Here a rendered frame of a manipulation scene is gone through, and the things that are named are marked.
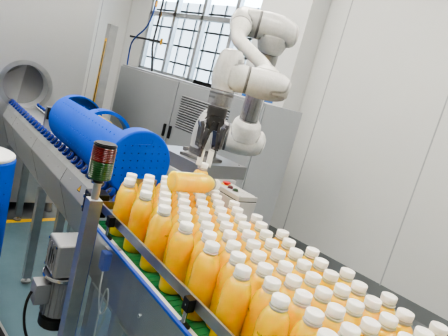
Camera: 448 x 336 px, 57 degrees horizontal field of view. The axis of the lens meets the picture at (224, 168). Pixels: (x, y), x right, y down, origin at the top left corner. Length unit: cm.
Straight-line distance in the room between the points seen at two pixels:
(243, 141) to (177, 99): 182
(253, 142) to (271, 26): 60
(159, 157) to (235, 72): 52
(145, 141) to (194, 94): 208
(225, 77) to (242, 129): 71
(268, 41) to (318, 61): 255
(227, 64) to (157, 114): 270
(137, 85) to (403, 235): 297
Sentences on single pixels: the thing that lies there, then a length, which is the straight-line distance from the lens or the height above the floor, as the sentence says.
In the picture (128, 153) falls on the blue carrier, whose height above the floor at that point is 113.
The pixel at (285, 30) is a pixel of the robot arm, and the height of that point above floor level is 180.
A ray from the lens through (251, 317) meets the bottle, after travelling 97.
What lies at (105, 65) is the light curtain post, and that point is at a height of 142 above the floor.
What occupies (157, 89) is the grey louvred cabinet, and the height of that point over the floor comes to 129.
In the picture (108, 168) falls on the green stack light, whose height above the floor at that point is 120.
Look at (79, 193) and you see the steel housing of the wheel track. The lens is 196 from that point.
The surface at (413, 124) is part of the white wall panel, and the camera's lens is 397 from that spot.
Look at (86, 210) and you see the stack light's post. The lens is 120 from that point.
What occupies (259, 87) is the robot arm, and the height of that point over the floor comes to 151.
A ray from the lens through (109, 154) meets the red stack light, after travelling 113.
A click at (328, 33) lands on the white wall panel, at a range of 457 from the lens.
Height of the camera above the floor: 148
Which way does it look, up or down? 11 degrees down
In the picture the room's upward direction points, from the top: 15 degrees clockwise
